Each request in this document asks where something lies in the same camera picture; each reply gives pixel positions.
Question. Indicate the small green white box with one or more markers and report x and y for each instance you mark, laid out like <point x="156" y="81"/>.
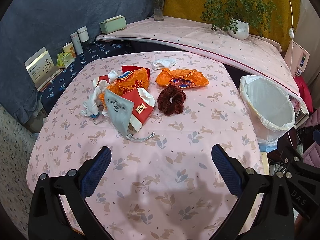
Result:
<point x="64" y="60"/>

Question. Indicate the small orange print box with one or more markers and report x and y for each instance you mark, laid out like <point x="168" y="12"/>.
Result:
<point x="69" y="48"/>

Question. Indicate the pink appliance with display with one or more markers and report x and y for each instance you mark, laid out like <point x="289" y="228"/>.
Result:
<point x="296" y="58"/>

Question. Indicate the pink dotted bench cover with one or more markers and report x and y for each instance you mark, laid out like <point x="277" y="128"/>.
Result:
<point x="254" y="55"/>

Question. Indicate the white tissue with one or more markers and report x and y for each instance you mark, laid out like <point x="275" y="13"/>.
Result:
<point x="163" y="63"/>

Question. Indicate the white cylindrical jar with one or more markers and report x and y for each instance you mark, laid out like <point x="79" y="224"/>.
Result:
<point x="83" y="34"/>

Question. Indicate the grey drawstring pouch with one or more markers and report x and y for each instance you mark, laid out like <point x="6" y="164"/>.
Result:
<point x="120" y="111"/>

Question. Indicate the white gold card box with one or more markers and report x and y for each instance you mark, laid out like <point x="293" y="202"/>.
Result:
<point x="41" y="68"/>

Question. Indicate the red fabric item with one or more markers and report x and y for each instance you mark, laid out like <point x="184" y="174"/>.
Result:
<point x="304" y="92"/>

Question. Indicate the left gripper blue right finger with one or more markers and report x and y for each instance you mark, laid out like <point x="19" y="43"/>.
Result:
<point x="230" y="170"/>

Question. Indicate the trash bin with white liner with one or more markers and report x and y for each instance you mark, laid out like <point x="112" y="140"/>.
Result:
<point x="269" y="108"/>

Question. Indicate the pink rabbit print tablecloth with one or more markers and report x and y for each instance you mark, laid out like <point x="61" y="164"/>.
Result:
<point x="168" y="186"/>

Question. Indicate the white pot green plant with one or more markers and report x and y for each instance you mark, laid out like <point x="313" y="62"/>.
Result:
<point x="227" y="14"/>

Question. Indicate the orange plastic bag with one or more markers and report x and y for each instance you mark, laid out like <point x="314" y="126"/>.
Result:
<point x="183" y="78"/>
<point x="125" y="83"/>

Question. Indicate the mint green storage box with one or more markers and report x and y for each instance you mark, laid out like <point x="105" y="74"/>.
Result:
<point x="113" y="24"/>

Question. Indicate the pink quilted jacket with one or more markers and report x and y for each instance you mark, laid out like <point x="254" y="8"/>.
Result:
<point x="310" y="145"/>

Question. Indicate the white tall bottle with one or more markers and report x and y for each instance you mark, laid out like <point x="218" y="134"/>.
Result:
<point x="76" y="43"/>

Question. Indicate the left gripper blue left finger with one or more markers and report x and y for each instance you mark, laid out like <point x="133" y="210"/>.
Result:
<point x="92" y="171"/>

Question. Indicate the white glove cloth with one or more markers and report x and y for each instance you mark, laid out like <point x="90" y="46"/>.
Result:
<point x="100" y="84"/>

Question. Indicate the navy leaf print cloth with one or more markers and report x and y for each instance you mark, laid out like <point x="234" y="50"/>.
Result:
<point x="97" y="50"/>

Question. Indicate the dark red velvet scrunchie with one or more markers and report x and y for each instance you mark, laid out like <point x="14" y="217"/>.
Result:
<point x="171" y="100"/>

